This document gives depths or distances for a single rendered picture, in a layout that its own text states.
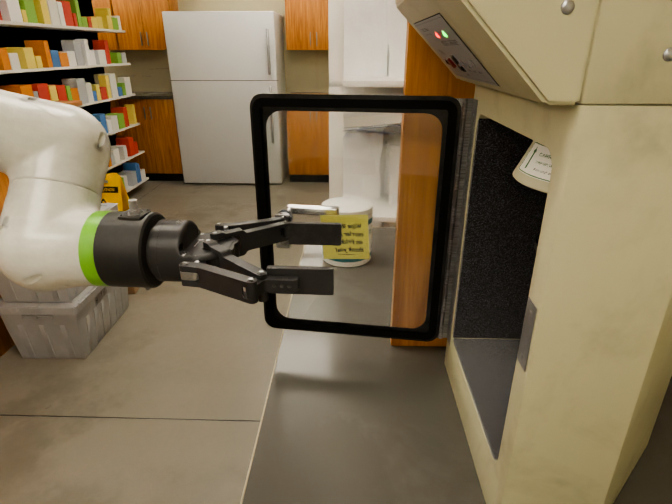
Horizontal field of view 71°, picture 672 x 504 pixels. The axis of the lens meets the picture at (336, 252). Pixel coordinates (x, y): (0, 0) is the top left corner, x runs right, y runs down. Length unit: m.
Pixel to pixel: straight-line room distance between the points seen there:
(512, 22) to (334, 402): 0.58
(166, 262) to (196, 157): 5.09
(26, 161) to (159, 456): 1.59
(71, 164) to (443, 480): 0.60
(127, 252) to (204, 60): 4.95
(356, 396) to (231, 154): 4.88
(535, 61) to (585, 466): 0.41
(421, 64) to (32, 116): 0.51
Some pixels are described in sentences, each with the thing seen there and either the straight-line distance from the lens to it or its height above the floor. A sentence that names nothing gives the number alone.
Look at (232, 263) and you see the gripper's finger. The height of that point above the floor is 1.24.
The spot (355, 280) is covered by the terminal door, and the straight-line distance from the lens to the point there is 0.78.
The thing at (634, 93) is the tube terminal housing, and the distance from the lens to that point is 0.42.
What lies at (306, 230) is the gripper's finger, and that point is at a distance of 0.61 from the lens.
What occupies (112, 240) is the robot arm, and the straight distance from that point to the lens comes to 0.58.
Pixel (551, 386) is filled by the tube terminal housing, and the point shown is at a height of 1.15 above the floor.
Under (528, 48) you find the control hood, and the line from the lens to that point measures 0.39.
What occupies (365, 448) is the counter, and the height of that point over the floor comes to 0.94.
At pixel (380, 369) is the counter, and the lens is 0.84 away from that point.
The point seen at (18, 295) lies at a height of 0.37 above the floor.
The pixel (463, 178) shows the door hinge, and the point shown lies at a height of 1.27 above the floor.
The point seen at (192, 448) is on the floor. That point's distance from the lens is 2.09.
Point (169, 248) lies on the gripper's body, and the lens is 0.56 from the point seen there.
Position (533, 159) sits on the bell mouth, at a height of 1.34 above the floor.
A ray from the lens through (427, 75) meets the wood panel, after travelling 0.75.
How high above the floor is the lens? 1.45
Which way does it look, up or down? 23 degrees down
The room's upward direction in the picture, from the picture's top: straight up
